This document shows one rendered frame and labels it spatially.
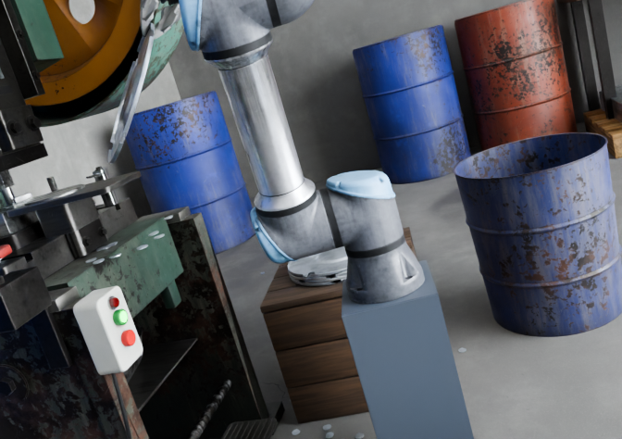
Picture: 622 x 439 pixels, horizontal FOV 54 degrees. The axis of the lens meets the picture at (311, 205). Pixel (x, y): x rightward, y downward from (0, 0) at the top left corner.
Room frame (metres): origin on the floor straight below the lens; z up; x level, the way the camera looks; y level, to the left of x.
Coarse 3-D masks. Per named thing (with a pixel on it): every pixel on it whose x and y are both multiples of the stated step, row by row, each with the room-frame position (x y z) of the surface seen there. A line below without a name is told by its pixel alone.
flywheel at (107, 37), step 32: (64, 0) 1.66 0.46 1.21; (96, 0) 1.62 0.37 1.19; (128, 0) 1.56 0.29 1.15; (64, 32) 1.66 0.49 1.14; (96, 32) 1.63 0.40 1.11; (128, 32) 1.57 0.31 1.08; (64, 64) 1.67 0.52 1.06; (96, 64) 1.60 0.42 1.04; (128, 64) 1.62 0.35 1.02; (64, 96) 1.64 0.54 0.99
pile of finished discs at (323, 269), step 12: (324, 252) 1.62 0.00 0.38; (336, 252) 1.59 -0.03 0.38; (288, 264) 1.61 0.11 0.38; (300, 264) 1.60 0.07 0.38; (312, 264) 1.57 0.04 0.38; (324, 264) 1.54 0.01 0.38; (336, 264) 1.51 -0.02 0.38; (300, 276) 1.53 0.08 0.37; (312, 276) 1.48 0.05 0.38; (324, 276) 1.48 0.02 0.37; (336, 276) 1.45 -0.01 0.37
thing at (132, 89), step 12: (144, 48) 1.27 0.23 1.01; (144, 60) 1.13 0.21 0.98; (132, 72) 1.38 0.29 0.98; (144, 72) 1.13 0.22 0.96; (132, 84) 1.22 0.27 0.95; (132, 96) 1.19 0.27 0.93; (120, 108) 1.38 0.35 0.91; (132, 108) 1.11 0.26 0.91; (120, 120) 1.24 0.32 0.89; (120, 132) 1.23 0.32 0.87; (120, 144) 1.14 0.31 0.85; (108, 156) 1.28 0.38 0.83
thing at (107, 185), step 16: (128, 176) 1.25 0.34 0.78; (64, 192) 1.25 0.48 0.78; (80, 192) 1.21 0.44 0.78; (96, 192) 1.17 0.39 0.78; (16, 208) 1.25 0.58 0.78; (32, 208) 1.22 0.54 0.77; (48, 208) 1.23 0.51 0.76; (64, 208) 1.22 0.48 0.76; (80, 208) 1.26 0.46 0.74; (48, 224) 1.23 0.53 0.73; (64, 224) 1.22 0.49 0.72; (80, 224) 1.24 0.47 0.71; (96, 224) 1.29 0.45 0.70; (80, 240) 1.23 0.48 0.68; (96, 240) 1.27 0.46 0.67; (80, 256) 1.22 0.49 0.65
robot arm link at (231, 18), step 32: (192, 0) 0.95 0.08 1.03; (224, 0) 0.95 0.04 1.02; (256, 0) 0.95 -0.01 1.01; (192, 32) 0.96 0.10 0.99; (224, 32) 0.96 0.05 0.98; (256, 32) 0.97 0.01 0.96; (224, 64) 0.98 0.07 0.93; (256, 64) 0.99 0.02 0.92; (256, 96) 1.00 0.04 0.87; (256, 128) 1.01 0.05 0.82; (288, 128) 1.05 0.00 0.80; (256, 160) 1.04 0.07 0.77; (288, 160) 1.04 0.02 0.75; (288, 192) 1.04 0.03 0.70; (256, 224) 1.07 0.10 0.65; (288, 224) 1.04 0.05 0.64; (320, 224) 1.05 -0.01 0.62; (288, 256) 1.06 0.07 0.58
